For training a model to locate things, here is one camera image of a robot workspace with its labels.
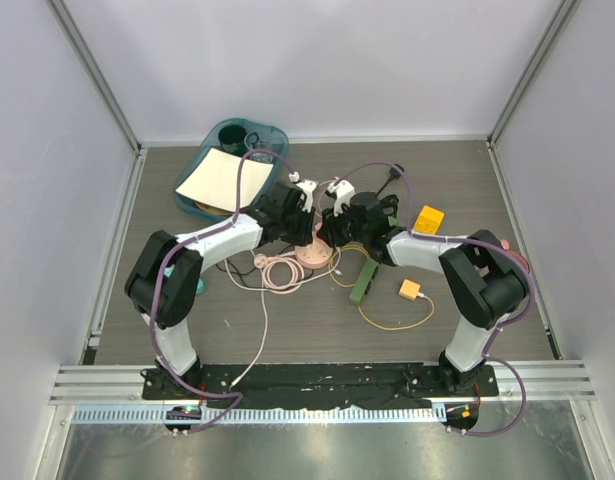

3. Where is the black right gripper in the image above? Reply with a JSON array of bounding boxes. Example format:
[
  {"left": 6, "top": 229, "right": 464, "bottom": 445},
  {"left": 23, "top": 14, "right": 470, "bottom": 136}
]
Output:
[{"left": 317, "top": 198, "right": 369, "bottom": 247}]

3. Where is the round pink power socket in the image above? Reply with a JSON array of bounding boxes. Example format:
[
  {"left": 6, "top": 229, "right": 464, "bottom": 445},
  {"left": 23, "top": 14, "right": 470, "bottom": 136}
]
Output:
[{"left": 294, "top": 238, "right": 333, "bottom": 270}]

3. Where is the green power strip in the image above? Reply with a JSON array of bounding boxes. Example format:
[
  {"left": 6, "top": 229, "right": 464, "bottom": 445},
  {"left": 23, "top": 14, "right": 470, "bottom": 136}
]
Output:
[{"left": 348, "top": 258, "right": 379, "bottom": 306}]

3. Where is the yellow cube socket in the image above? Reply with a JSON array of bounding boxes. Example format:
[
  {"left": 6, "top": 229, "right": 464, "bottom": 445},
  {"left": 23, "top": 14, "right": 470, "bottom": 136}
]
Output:
[{"left": 413, "top": 205, "right": 445, "bottom": 235}]

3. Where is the yellow charger plug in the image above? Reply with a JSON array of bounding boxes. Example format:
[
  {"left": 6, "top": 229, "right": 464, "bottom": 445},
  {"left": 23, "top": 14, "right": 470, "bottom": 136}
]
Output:
[{"left": 398, "top": 279, "right": 425, "bottom": 301}]

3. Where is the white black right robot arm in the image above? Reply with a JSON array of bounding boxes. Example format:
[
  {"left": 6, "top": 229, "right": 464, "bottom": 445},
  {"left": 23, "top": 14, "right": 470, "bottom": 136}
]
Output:
[{"left": 318, "top": 188, "right": 534, "bottom": 395}]

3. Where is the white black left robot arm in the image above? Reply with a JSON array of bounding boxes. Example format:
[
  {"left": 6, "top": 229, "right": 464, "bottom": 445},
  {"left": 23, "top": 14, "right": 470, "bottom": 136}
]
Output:
[{"left": 124, "top": 180, "right": 317, "bottom": 399}]

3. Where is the teal plastic tray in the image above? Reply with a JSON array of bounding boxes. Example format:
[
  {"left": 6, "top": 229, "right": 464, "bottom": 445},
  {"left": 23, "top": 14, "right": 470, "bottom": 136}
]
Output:
[{"left": 173, "top": 118, "right": 289, "bottom": 222}]

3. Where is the white paper sheet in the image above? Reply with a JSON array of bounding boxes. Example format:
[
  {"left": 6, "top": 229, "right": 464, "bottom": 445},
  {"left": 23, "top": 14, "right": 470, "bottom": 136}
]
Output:
[{"left": 175, "top": 148, "right": 273, "bottom": 212}]

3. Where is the clear glass cup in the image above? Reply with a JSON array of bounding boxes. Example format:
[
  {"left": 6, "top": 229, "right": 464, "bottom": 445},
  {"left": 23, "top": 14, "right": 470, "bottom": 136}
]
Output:
[{"left": 244, "top": 131, "right": 273, "bottom": 164}]

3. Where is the dark green mug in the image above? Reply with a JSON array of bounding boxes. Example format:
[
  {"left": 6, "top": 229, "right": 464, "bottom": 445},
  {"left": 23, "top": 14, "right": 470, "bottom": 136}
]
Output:
[{"left": 218, "top": 124, "right": 248, "bottom": 157}]

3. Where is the red pink cup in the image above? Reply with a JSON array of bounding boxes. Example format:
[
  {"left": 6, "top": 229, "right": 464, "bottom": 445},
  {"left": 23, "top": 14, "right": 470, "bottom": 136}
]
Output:
[{"left": 499, "top": 239, "right": 531, "bottom": 273}]

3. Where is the yellow charging cable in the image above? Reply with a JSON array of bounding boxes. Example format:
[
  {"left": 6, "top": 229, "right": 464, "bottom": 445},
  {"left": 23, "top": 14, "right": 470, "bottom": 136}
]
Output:
[{"left": 328, "top": 244, "right": 435, "bottom": 332}]

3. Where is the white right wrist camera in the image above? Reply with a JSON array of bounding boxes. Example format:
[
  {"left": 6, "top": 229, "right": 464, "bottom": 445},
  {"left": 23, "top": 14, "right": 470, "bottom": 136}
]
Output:
[{"left": 326, "top": 179, "right": 356, "bottom": 216}]

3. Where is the white charging cable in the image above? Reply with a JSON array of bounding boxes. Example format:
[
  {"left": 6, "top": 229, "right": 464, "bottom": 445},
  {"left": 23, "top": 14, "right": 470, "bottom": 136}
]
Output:
[{"left": 224, "top": 247, "right": 344, "bottom": 394}]

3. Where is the pink socket power cord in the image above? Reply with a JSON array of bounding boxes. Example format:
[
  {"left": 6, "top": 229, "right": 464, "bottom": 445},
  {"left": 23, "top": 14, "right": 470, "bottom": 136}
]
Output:
[{"left": 250, "top": 252, "right": 308, "bottom": 296}]

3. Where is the black power strip cord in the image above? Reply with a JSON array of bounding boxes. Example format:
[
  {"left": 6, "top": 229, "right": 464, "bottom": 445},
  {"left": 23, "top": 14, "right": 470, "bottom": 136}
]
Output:
[{"left": 374, "top": 162, "right": 407, "bottom": 201}]

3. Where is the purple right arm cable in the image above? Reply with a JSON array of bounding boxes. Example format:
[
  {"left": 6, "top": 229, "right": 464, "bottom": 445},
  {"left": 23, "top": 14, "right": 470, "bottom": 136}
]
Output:
[{"left": 331, "top": 162, "right": 536, "bottom": 441}]

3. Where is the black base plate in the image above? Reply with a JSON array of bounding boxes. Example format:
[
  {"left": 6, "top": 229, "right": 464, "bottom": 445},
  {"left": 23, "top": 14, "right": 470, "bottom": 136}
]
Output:
[{"left": 140, "top": 360, "right": 502, "bottom": 410}]

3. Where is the white slotted cable duct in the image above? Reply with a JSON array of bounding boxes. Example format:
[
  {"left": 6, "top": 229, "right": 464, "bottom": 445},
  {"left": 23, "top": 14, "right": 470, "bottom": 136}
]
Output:
[{"left": 71, "top": 403, "right": 446, "bottom": 425}]

